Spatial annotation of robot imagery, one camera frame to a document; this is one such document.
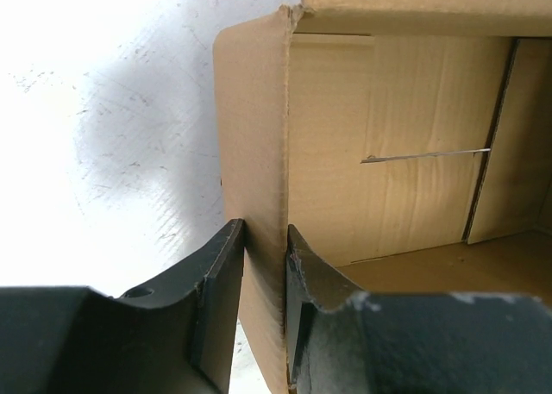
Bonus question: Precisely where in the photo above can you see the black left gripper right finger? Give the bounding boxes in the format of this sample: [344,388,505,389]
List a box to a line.
[286,228,551,393]

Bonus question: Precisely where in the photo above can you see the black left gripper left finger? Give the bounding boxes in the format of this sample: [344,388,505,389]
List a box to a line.
[1,219,245,393]

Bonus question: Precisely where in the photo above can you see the brown cardboard express box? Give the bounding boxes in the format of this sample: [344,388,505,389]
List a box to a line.
[213,0,551,393]

